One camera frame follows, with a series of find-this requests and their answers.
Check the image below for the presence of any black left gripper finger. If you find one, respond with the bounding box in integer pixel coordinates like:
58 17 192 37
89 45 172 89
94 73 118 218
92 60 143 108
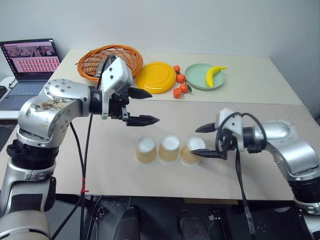
128 87 153 100
123 114 161 127

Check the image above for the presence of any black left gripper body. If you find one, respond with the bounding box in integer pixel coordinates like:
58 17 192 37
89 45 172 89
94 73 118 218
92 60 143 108
107 87 131 123

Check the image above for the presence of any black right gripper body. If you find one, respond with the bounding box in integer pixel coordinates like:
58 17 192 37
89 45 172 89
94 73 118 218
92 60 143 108
215 129 238 161

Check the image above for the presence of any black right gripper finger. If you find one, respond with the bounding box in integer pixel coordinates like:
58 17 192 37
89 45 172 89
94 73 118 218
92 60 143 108
194 122 216 134
191 148 223 159

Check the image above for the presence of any yellow paper cup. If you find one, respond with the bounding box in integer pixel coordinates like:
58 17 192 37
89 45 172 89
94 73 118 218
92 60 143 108
135 136 159 167
179 136 206 168
158 135 181 166

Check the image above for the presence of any yellow plastic plate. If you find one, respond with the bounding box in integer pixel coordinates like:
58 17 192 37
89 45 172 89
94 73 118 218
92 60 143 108
135 61 177 95

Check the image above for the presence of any dark grey rectangular packet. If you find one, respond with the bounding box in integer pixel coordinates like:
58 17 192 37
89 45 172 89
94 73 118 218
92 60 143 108
94 59 108 78

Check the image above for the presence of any orange woven basket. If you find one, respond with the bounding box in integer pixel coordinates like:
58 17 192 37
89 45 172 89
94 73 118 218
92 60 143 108
77 44 144 82

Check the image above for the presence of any yellow banana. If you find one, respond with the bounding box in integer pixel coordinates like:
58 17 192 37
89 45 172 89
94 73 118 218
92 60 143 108
205 65 228 88

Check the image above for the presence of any green plastic plate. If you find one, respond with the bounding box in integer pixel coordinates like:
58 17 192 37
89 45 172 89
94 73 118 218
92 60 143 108
185 63 228 92

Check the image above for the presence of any dark rounded shape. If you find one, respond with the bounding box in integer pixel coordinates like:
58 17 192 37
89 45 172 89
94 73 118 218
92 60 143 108
176 210 210 240
122 206 141 240

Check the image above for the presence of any open grey laptop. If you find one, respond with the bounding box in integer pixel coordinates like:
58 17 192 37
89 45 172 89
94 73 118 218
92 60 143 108
0 38 62 111

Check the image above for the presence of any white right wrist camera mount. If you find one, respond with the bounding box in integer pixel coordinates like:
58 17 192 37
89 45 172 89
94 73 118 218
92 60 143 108
215 107 245 151

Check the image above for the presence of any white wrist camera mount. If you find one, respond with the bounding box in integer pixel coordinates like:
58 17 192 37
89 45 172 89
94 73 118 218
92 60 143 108
99 57 134 120
215 107 245 151

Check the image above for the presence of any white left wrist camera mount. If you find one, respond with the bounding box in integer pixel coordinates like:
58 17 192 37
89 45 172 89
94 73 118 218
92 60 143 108
99 57 134 120

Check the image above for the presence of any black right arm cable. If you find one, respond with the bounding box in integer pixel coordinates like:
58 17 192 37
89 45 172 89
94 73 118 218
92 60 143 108
214 112 266 235

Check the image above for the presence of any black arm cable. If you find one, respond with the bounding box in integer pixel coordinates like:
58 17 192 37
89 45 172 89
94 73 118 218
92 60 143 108
49 56 114 240
214 112 266 235

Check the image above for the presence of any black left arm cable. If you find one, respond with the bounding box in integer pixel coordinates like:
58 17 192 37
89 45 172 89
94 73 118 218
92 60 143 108
49 56 114 240

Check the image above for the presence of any red tape on cable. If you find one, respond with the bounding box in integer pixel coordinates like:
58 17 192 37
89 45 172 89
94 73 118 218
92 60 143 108
80 176 90 194

